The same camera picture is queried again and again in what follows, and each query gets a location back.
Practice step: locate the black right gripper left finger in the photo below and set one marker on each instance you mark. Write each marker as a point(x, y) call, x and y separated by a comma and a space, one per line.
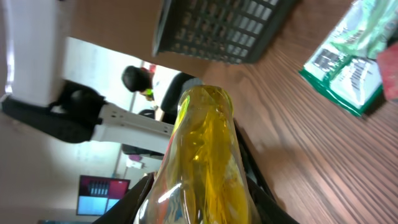
point(126, 209)

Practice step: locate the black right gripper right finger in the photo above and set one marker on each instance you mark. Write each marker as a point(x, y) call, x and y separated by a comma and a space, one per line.
point(265, 202)

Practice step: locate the yellow liquid Vim bottle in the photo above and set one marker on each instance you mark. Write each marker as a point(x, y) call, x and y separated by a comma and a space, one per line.
point(202, 178)

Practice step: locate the green 3M glove package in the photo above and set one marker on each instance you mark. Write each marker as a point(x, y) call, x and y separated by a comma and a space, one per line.
point(343, 68)

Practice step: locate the red tissue packet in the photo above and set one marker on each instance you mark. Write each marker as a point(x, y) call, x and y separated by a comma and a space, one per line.
point(387, 63)

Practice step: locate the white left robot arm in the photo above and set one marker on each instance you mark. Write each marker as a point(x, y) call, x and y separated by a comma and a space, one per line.
point(38, 95)

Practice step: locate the computer monitor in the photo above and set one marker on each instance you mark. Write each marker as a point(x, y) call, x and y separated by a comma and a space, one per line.
point(97, 195)

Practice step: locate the person in background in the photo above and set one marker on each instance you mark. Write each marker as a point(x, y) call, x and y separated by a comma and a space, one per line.
point(164, 87)

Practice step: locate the grey plastic mesh basket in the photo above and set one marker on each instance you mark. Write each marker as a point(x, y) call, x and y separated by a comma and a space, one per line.
point(229, 31)

